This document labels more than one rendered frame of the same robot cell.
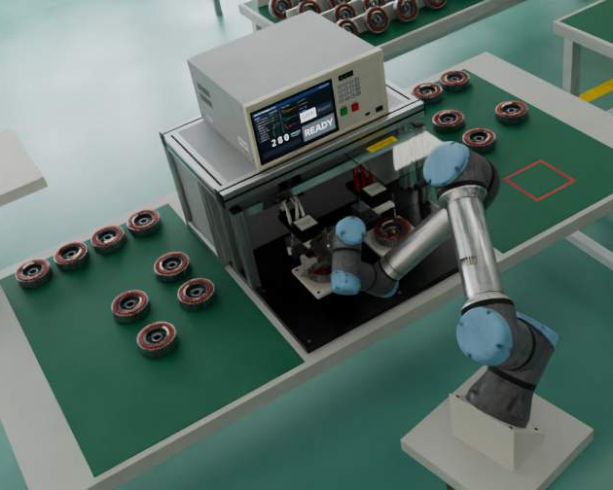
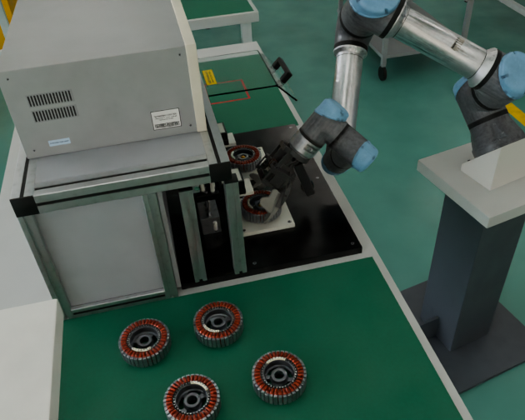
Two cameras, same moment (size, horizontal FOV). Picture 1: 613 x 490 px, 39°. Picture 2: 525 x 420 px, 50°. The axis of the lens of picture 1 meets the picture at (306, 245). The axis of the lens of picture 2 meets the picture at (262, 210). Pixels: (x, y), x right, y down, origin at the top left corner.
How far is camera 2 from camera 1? 210 cm
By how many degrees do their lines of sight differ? 58
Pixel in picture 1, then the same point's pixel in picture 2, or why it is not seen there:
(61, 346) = not seen: outside the picture
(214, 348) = (317, 326)
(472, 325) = (513, 69)
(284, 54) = (100, 17)
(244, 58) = (68, 37)
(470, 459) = (517, 187)
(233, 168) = (179, 147)
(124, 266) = (87, 407)
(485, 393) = (508, 130)
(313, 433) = not seen: hidden behind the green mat
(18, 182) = (36, 338)
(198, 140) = (81, 167)
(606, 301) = not seen: hidden behind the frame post
